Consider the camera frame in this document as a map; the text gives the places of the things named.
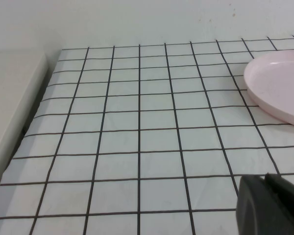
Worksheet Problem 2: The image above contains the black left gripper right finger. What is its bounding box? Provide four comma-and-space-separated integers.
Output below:
264, 172, 294, 235

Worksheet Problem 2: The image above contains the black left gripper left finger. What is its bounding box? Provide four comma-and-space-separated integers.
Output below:
236, 174, 289, 235

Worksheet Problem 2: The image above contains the pink round plate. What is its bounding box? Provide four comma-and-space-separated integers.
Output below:
243, 49, 294, 128

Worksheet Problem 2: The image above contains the white black-grid tablecloth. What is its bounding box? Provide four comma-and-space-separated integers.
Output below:
0, 35, 294, 235

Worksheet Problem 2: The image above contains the white side ledge panel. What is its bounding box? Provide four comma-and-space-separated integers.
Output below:
0, 49, 49, 182

